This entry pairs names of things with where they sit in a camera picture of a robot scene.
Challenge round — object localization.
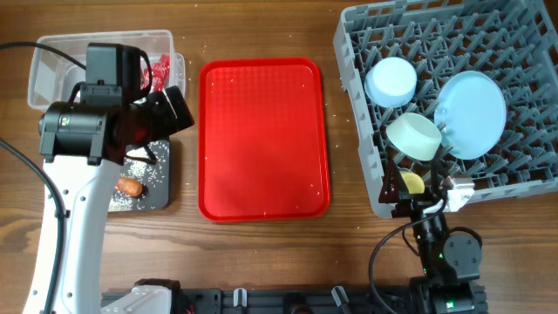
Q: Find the white rice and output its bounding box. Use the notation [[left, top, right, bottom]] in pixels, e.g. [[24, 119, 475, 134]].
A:
[[107, 140, 170, 213]]

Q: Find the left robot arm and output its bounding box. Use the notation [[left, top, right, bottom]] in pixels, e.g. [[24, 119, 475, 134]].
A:
[[24, 43, 194, 313]]

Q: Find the red serving tray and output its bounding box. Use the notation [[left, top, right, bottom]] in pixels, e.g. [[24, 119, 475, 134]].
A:
[[197, 57, 331, 222]]

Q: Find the yellow cup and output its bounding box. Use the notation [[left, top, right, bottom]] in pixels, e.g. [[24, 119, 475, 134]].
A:
[[400, 171, 425, 195]]

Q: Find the red sauce packet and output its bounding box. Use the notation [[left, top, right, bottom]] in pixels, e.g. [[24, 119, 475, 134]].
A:
[[141, 54, 170, 92]]

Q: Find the green bowl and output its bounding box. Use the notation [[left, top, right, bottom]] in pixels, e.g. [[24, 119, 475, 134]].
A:
[[386, 113, 442, 161]]

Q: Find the light blue bowl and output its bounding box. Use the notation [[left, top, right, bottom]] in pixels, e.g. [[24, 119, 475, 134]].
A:
[[364, 57, 418, 108]]

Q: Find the grey dishwasher rack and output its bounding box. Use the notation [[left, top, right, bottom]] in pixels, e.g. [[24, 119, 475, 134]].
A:
[[333, 1, 557, 219]]

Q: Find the clear plastic bin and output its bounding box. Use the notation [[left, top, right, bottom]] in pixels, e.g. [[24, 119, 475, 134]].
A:
[[27, 30, 187, 112]]

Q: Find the light blue plate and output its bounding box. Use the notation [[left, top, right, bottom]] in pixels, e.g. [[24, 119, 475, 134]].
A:
[[434, 71, 507, 160]]

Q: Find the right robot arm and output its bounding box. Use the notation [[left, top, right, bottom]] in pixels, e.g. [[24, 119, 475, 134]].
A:
[[369, 160, 488, 313]]

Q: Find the black plastic tray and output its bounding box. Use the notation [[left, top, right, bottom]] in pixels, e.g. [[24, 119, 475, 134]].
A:
[[106, 138, 172, 213]]

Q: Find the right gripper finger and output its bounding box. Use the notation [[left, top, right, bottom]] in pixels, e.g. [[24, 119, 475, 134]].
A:
[[378, 160, 408, 203], [430, 159, 448, 192]]

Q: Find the orange carrot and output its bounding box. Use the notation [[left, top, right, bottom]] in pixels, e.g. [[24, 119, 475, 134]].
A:
[[115, 177, 143, 197]]

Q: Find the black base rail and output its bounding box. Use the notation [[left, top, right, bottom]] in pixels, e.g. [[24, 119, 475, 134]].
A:
[[100, 286, 487, 314]]

